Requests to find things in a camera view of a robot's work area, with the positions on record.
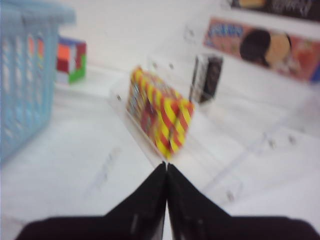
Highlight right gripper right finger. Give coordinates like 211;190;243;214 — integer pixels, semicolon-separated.
166;163;320;240

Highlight black white tissue pack upright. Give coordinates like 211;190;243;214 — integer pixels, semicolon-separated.
189;54;224;105

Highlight multicolour puzzle cube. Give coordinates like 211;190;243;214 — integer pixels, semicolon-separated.
56;36;87;85

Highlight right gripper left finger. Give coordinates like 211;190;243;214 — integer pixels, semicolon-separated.
17;163;167;240

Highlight right clear acrylic shelf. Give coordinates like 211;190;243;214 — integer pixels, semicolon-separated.
112;0;320;199

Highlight blue sandwich cookie box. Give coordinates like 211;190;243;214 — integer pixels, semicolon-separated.
203;17;320;83

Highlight light blue plastic basket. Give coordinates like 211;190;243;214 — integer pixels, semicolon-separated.
0;0;76;163

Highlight red yellow striped snack bag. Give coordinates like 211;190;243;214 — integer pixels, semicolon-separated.
126;66;195;160

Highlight black and yellow cracker box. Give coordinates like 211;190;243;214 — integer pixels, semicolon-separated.
230;0;320;22

